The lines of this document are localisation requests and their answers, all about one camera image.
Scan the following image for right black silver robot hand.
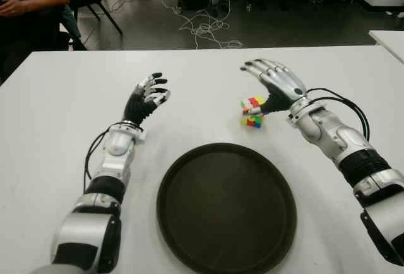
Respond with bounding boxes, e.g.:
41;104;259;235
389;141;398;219
239;58;309;116

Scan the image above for dark round plate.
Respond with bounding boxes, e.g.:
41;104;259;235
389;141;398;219
157;142;297;274

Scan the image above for white side table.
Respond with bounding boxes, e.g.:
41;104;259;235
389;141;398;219
368;30;404;65

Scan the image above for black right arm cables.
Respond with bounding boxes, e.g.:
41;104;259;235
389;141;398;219
307;87;371;142

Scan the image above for seated person in black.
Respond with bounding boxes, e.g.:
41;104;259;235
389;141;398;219
0;0;81;76

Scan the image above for multicoloured Rubik's cube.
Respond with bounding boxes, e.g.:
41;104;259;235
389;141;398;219
240;96;266;129

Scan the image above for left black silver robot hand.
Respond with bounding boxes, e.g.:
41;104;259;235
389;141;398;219
122;72;172;126

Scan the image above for tangled white floor cable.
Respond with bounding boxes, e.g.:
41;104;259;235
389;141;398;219
161;0;244;49

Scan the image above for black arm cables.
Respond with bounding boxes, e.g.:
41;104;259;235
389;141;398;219
83;125;122;189
307;87;371;142

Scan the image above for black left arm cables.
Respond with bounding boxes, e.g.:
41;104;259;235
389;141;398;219
83;125;122;189

